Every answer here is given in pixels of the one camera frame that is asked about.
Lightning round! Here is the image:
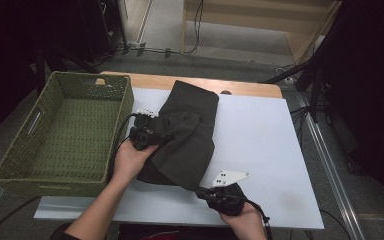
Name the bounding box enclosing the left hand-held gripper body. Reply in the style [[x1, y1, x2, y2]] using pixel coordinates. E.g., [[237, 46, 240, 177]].
[[128, 108, 174, 151]]

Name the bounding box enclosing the dark pleated skirt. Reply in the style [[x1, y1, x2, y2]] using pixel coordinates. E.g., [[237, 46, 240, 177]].
[[136, 79, 220, 192]]

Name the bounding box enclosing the dark curtain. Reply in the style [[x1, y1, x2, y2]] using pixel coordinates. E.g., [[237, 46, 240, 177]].
[[0, 0, 81, 148], [326, 0, 384, 221]]

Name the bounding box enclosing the white cable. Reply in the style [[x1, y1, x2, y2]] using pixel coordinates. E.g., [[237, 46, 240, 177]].
[[274, 64, 296, 84]]

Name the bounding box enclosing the bundle of black cables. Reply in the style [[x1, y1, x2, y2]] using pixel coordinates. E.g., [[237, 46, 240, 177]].
[[289, 105, 314, 148]]

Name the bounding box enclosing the floor cable with clips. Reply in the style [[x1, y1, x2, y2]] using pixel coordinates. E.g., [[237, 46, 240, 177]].
[[126, 41, 185, 58]]

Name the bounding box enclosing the black cabinet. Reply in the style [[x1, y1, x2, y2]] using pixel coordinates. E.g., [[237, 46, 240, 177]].
[[76, 0, 128, 62]]

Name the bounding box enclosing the wooden shelf unit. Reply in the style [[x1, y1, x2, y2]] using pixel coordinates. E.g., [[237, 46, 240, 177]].
[[181, 0, 343, 64]]

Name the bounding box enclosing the person's right hand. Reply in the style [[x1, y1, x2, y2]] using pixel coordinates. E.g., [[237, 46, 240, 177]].
[[219, 202, 268, 235]]

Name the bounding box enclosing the green woven basket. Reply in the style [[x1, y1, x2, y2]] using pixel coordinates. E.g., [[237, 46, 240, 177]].
[[0, 70, 135, 198]]

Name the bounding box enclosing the person's left hand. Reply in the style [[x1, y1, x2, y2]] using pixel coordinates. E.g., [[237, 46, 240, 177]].
[[113, 140, 160, 184]]

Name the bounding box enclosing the thin black floor cable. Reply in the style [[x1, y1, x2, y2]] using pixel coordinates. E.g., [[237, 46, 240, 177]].
[[319, 208, 352, 240]]

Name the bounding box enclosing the right hand-held gripper cable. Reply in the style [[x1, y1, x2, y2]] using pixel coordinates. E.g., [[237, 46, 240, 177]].
[[244, 198, 274, 240]]

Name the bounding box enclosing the thick black floor cable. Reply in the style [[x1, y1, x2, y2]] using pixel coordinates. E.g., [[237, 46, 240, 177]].
[[0, 195, 43, 240]]

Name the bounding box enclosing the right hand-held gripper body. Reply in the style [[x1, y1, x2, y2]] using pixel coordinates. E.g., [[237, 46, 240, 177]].
[[209, 169, 251, 217]]

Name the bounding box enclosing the black metal stand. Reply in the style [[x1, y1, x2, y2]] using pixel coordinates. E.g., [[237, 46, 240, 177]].
[[259, 0, 351, 124], [34, 41, 99, 96]]

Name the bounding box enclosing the hanging black cable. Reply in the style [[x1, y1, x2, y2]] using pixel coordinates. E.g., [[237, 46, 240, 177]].
[[183, 0, 205, 56]]

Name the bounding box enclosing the white table mat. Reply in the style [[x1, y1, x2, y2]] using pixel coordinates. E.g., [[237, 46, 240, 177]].
[[33, 87, 325, 230]]

